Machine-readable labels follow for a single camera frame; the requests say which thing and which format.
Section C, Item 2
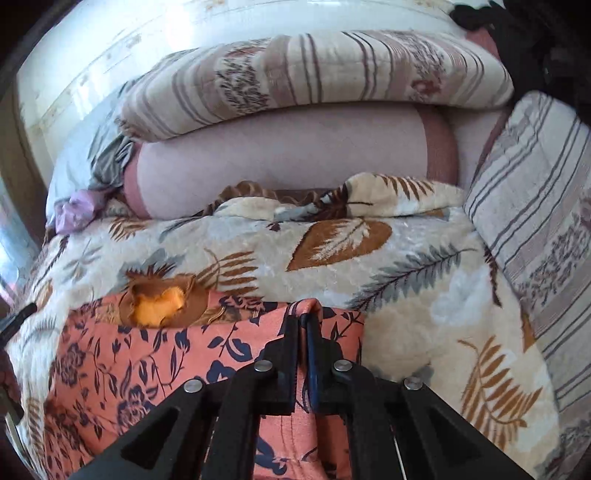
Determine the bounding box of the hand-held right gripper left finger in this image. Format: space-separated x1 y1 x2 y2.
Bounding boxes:
69 315 302 480

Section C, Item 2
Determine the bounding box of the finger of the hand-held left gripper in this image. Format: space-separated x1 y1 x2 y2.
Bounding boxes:
0 302 38 344

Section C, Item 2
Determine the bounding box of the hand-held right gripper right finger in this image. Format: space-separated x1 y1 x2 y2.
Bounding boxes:
301 314 536 480

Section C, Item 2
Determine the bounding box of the orange floral print garment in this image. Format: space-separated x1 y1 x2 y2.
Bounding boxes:
44 295 365 480

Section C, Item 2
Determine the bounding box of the cream leaf print blanket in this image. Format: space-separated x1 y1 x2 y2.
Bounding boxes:
9 173 561 480

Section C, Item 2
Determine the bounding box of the purple cloth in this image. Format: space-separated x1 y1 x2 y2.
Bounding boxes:
53 189 114 232

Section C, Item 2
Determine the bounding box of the light grey ruffled pillow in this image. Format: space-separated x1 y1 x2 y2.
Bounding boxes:
46 78 139 217

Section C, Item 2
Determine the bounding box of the pink bolster pillow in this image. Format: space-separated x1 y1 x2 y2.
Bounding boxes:
122 104 509 220

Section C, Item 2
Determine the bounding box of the striped beige floral pillow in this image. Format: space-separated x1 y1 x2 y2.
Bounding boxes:
117 30 515 141
464 90 591 467

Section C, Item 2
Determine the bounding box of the dark clothing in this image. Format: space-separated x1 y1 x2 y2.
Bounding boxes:
450 0 571 88

